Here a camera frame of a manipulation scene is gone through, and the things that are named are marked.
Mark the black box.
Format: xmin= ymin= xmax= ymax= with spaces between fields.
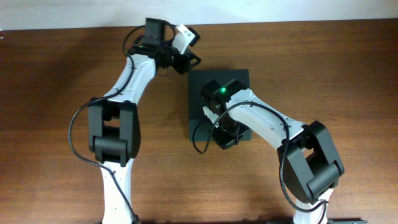
xmin=188 ymin=69 xmax=250 ymax=142

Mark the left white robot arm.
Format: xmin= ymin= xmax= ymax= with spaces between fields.
xmin=88 ymin=47 xmax=201 ymax=223

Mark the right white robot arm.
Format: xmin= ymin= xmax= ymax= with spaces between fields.
xmin=201 ymin=79 xmax=345 ymax=223

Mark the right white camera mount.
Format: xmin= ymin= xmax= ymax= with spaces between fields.
xmin=202 ymin=106 xmax=219 ymax=128

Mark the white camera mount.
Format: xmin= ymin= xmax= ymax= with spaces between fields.
xmin=202 ymin=106 xmax=219 ymax=128
xmin=172 ymin=24 xmax=197 ymax=55

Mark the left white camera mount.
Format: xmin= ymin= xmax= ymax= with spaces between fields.
xmin=172 ymin=24 xmax=197 ymax=55

